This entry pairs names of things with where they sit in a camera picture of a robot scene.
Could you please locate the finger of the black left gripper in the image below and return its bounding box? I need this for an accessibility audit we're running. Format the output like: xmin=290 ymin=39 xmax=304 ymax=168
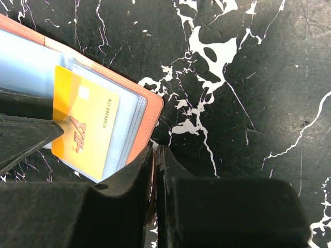
xmin=1 ymin=89 xmax=53 ymax=120
xmin=1 ymin=114 xmax=64 ymax=175

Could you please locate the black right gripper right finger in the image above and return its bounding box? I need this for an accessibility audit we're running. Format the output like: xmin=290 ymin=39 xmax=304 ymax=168
xmin=157 ymin=145 xmax=310 ymax=247

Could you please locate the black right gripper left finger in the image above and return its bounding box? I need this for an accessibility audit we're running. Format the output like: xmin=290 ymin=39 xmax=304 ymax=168
xmin=1 ymin=146 xmax=153 ymax=247

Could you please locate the pink leather card holder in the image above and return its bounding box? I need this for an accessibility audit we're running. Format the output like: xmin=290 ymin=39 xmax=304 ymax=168
xmin=1 ymin=15 xmax=163 ymax=182

